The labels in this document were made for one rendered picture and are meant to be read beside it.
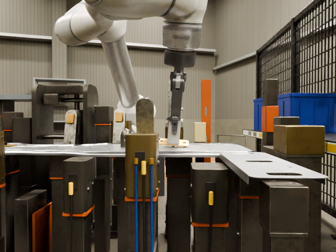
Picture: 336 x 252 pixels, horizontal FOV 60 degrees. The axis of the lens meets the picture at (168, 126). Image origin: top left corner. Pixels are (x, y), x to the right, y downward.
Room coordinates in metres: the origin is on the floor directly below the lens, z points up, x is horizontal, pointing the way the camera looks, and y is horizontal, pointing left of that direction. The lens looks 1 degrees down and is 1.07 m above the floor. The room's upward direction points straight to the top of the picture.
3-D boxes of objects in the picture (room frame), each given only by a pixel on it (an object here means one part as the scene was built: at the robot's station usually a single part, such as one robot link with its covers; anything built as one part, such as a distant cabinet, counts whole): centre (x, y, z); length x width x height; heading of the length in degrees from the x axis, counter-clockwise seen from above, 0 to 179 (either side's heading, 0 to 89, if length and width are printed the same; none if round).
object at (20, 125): (1.01, 0.48, 0.89); 0.12 x 0.07 x 0.38; 178
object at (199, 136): (0.90, -0.10, 0.88); 0.04 x 0.04 x 0.37; 88
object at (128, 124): (0.99, 0.15, 0.88); 0.11 x 0.07 x 0.37; 178
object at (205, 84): (0.93, -0.12, 0.95); 0.03 x 0.01 x 0.50; 88
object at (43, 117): (0.99, 0.34, 0.94); 0.18 x 0.13 x 0.49; 88
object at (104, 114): (1.00, 0.22, 0.91); 0.07 x 0.05 x 0.42; 178
